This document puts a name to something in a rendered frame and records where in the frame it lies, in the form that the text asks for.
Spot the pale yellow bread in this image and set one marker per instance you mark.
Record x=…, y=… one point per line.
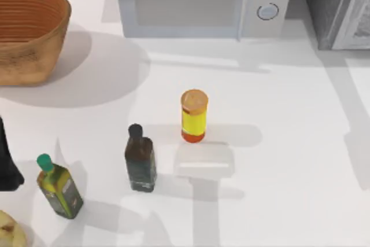
x=10, y=229

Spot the dark brown square bottle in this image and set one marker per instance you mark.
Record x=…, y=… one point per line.
x=140, y=163

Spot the green capped olive oil bottle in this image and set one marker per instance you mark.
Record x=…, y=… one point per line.
x=59, y=189

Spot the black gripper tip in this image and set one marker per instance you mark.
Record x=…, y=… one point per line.
x=7, y=166

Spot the microwave oven door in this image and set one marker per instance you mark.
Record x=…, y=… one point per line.
x=185, y=4

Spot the yellow and orange bottle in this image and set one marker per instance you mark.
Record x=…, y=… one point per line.
x=194, y=119

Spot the brown woven basket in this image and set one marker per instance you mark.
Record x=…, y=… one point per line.
x=31, y=41

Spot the round grey microwave knob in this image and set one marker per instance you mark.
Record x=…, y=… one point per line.
x=268, y=11

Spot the pale microwave oven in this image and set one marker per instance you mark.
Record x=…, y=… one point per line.
x=260, y=27

